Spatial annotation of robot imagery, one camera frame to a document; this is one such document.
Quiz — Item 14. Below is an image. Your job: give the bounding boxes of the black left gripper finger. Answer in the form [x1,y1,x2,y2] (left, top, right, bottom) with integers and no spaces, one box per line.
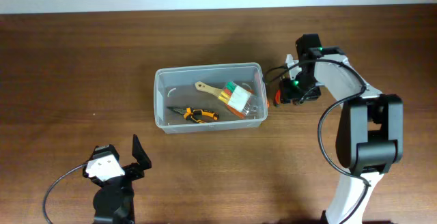
[132,134,152,169]
[91,144,119,161]

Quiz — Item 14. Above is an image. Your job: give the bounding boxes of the red handled cutting pliers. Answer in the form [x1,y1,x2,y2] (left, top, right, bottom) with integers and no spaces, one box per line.
[273,89,281,107]

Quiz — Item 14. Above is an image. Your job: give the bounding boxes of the orange perforated strip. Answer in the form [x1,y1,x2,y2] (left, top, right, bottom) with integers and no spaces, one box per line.
[254,72,270,109]

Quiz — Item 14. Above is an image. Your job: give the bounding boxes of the orange black long-nose pliers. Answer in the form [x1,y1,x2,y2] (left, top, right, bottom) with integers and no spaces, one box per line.
[167,107,219,124]

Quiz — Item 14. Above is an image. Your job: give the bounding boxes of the wooden handled orange scraper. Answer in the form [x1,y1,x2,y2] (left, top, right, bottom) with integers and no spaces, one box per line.
[195,81,257,118]

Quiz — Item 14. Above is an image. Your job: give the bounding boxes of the clear screwdriver bit case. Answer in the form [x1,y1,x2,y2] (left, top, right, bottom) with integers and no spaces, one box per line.
[218,81,255,115]

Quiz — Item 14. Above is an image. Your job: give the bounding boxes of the clear plastic container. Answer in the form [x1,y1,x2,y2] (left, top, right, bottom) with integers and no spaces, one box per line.
[154,63,268,134]

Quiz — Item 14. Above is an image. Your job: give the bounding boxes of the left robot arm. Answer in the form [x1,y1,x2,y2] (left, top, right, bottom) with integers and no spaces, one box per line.
[83,145,144,224]

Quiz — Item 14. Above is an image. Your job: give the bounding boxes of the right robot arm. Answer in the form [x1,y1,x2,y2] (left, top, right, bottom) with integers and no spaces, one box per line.
[154,34,404,223]

